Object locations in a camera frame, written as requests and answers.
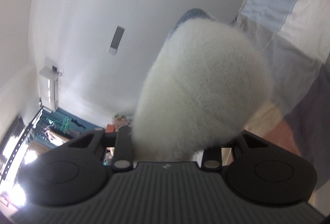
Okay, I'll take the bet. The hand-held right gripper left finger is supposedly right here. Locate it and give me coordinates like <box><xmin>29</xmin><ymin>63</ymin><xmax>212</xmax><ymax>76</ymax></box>
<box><xmin>66</xmin><ymin>126</ymin><xmax>135</xmax><ymax>172</ymax></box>

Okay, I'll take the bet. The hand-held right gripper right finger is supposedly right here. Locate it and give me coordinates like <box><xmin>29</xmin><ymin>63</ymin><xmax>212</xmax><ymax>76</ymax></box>
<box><xmin>201</xmin><ymin>131</ymin><xmax>270</xmax><ymax>170</ymax></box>

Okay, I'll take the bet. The row of hanging clothes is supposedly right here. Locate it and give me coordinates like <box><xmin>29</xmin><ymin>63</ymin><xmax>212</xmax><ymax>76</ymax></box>
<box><xmin>26</xmin><ymin>108</ymin><xmax>104</xmax><ymax>154</ymax></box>

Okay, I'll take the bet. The pile of pillows and blankets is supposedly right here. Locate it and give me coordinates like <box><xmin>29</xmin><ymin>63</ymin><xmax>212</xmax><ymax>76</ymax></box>
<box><xmin>113</xmin><ymin>113</ymin><xmax>134</xmax><ymax>127</ymax></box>

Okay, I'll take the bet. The white air conditioner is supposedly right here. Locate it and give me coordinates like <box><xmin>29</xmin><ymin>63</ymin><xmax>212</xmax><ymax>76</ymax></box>
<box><xmin>39</xmin><ymin>58</ymin><xmax>64</xmax><ymax>111</ymax></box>

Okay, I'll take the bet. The bright window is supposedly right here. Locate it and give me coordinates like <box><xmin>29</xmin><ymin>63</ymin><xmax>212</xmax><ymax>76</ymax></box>
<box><xmin>0</xmin><ymin>134</ymin><xmax>38</xmax><ymax>210</ymax></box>

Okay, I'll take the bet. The patchwork quilt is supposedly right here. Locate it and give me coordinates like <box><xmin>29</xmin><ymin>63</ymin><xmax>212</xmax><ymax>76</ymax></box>
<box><xmin>229</xmin><ymin>0</ymin><xmax>330</xmax><ymax>212</ymax></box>

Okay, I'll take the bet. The grey wall switch box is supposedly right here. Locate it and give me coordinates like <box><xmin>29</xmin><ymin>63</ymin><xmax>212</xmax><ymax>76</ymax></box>
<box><xmin>107</xmin><ymin>26</ymin><xmax>126</xmax><ymax>55</ymax></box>

